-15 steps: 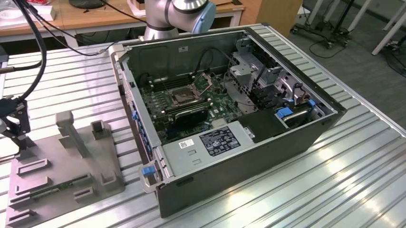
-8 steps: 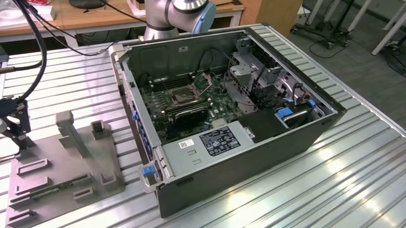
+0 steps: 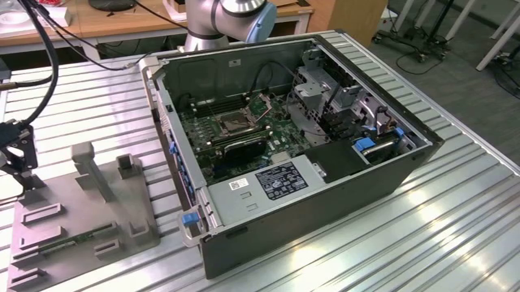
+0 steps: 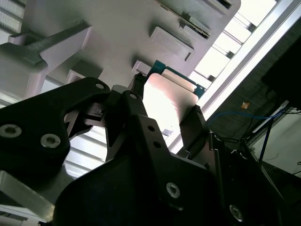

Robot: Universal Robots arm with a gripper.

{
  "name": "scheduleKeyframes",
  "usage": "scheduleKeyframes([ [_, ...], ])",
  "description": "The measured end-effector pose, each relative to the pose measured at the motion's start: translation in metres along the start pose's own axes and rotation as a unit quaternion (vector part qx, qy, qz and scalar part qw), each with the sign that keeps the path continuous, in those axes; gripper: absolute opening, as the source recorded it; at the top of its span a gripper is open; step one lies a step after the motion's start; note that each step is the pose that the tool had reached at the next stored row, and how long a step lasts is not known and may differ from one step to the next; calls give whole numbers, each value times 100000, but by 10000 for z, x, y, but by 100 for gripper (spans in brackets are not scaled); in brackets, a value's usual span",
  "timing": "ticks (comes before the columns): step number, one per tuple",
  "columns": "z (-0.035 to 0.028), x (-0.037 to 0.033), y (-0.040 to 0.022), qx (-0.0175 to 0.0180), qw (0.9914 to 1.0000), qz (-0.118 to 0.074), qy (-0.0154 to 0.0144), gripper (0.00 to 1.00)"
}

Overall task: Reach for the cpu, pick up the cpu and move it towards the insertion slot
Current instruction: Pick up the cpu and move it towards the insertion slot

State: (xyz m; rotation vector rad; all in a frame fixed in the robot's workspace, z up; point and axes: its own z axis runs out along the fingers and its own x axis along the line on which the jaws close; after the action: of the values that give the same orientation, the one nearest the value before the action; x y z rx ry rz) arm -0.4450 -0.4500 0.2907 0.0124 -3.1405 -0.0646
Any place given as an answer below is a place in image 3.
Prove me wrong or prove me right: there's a white round dish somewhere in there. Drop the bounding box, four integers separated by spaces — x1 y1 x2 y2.
0 9 32 27

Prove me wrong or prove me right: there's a black round stand base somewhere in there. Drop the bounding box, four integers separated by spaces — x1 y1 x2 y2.
88 0 138 10

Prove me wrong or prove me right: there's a green RAM stick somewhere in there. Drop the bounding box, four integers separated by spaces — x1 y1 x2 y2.
39 223 114 256

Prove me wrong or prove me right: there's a CPU socket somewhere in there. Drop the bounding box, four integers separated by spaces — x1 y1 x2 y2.
217 109 261 139

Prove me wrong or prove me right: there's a white desk frame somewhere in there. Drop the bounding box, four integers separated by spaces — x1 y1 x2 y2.
475 0 520 72
389 0 476 41

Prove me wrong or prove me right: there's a black looped wire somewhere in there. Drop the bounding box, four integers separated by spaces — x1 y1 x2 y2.
247 60 302 96

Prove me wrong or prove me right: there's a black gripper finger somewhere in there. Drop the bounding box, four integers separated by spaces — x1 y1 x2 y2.
0 142 24 195
12 125 40 193

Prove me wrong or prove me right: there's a black wheeled stand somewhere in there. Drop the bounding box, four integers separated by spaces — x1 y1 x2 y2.
373 0 452 63

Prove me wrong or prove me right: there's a silver power supply unit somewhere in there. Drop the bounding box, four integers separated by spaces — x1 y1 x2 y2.
202 153 329 229

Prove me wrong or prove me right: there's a grey parts rack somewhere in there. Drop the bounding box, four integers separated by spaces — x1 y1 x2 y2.
5 141 162 291

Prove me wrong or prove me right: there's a black RAM slot row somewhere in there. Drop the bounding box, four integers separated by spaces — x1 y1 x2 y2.
202 130 266 147
190 96 246 119

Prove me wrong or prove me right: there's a green motherboard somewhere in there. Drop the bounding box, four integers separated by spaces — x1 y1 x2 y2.
178 94 310 183

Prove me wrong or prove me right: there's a black floor cable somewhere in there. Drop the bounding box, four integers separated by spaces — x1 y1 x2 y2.
396 45 444 75

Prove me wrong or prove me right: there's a thick black camera cable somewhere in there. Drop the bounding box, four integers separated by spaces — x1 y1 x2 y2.
0 0 60 150

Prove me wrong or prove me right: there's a black plastic shroud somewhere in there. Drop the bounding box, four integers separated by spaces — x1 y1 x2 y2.
303 141 370 183

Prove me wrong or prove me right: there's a silver disk bay cage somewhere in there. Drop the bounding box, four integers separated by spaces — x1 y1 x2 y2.
291 48 366 141

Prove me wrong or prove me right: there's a thin black cable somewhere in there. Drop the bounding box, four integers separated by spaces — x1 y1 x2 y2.
35 0 158 72

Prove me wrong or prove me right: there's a wooden cabinet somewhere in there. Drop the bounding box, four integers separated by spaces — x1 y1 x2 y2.
311 0 386 49

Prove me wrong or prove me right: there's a black graphics card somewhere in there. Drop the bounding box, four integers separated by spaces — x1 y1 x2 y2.
221 135 269 164

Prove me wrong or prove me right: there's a black open PC case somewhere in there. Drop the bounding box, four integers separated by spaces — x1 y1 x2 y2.
138 29 447 280

